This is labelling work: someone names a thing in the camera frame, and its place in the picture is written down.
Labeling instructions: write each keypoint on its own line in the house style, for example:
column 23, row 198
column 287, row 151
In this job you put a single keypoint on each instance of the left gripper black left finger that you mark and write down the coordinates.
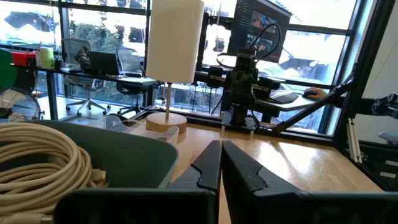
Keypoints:
column 140, row 205

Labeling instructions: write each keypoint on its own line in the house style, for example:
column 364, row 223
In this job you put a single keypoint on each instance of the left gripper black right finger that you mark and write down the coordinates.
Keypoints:
column 295, row 208

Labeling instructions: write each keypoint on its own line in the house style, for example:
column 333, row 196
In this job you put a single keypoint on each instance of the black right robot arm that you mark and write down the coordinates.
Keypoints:
column 242, row 115

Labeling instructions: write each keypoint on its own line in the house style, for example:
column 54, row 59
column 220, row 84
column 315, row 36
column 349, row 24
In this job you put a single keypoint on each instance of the person's forearm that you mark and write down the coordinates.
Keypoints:
column 382, row 105

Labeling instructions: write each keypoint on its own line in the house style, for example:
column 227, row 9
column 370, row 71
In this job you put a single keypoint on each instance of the teal plastic bin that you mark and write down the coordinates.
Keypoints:
column 133, row 155

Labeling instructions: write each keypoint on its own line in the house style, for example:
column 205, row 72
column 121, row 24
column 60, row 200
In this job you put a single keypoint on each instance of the white desk top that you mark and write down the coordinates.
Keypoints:
column 295, row 106

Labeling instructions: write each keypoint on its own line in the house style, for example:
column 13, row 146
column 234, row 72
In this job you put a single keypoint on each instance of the black computer mouse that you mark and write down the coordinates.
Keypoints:
column 306, row 95

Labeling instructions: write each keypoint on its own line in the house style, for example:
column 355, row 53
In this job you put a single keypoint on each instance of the black computer monitor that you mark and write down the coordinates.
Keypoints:
column 264, row 18

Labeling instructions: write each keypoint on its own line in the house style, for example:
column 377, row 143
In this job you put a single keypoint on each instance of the person's hand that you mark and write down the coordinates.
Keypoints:
column 317, row 92

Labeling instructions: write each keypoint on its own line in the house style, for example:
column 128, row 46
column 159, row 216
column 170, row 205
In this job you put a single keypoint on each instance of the clear plastic bin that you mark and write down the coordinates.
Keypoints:
column 168, row 135

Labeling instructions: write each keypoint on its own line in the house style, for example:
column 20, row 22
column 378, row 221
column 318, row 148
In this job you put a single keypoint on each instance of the white shade wooden base lamp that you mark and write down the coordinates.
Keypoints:
column 174, row 40

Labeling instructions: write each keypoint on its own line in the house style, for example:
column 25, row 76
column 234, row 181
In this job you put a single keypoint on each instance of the long black desk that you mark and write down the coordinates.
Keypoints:
column 140, row 81

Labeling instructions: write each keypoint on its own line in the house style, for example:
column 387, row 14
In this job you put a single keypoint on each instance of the black office chair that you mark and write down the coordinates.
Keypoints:
column 130, row 88

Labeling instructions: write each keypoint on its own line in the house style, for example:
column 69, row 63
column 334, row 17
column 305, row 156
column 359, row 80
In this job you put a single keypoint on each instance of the grey office chair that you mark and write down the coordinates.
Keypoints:
column 77, row 84

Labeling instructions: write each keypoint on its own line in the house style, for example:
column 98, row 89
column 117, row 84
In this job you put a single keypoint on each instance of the small black laptop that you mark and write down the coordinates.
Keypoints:
column 104, row 62

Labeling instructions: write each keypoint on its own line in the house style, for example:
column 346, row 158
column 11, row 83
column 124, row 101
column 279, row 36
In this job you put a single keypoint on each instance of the black floor fan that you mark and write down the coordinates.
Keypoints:
column 18, row 105

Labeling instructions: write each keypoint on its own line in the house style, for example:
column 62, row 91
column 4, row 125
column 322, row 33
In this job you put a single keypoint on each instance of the striped cloth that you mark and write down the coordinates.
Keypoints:
column 82, row 56

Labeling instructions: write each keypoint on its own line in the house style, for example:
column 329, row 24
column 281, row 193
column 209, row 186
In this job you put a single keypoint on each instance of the pale yellow spool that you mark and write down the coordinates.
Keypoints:
column 46, row 57

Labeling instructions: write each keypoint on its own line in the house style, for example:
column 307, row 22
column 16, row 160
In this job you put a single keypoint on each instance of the red box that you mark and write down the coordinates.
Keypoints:
column 23, row 59

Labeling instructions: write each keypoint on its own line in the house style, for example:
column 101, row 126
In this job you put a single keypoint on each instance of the green round disc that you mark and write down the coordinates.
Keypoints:
column 6, row 70

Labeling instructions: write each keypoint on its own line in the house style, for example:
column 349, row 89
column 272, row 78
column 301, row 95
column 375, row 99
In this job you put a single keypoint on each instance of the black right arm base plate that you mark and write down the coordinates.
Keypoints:
column 228, row 123

